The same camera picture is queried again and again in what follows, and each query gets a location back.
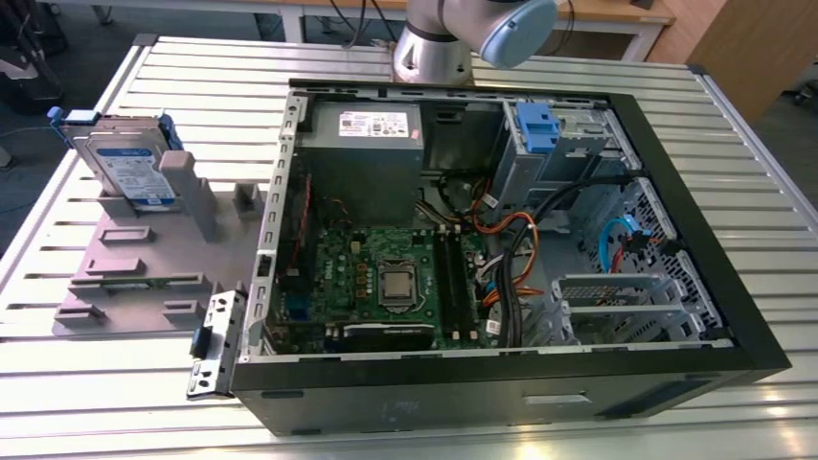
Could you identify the hard disk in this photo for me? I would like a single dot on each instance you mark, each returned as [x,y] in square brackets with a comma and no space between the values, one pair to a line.
[130,167]

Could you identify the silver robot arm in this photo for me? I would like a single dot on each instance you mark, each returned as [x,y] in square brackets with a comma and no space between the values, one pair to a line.
[428,52]

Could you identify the metal disk bay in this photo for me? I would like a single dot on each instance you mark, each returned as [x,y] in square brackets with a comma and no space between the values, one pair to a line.
[613,285]

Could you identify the black office chair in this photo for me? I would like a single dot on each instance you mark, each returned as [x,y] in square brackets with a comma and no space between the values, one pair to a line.
[25,105]

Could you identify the grey parts rack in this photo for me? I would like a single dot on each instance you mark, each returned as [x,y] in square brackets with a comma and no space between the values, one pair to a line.
[172,268]

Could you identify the green RAM stick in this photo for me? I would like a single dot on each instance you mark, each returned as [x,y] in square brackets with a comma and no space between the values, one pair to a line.
[137,286]

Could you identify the black case fan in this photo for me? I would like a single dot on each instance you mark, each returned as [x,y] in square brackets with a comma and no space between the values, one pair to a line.
[295,230]

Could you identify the grey power supply unit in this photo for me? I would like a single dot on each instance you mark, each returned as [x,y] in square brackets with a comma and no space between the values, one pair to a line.
[364,182]

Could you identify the green motherboard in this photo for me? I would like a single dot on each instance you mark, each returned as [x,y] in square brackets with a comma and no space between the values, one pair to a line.
[339,254]

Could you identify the CPU socket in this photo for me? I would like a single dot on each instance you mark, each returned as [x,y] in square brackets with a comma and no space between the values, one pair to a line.
[377,287]

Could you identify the silver CPU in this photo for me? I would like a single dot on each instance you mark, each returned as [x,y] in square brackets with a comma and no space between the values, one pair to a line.
[397,285]

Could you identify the blue plastic drive latch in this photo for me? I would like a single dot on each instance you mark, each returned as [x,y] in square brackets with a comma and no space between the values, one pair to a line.
[535,127]

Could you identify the black RAM slot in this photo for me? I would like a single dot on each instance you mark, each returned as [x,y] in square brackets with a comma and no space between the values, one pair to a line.
[447,278]
[464,278]

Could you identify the black graphics card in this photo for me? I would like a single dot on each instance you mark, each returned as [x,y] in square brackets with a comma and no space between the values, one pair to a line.
[383,335]

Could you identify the metal drive cage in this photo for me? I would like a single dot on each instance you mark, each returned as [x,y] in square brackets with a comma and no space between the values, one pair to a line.
[561,163]

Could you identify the black open PC case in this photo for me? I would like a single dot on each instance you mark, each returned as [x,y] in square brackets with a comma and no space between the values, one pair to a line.
[447,393]

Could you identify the wooden cabinet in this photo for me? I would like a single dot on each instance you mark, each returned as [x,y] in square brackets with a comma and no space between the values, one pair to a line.
[754,48]

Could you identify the metal card retention bracket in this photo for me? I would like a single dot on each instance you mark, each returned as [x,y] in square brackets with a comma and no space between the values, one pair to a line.
[220,335]

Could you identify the wooden desk white frame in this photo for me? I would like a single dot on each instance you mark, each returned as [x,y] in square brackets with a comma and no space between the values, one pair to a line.
[607,16]

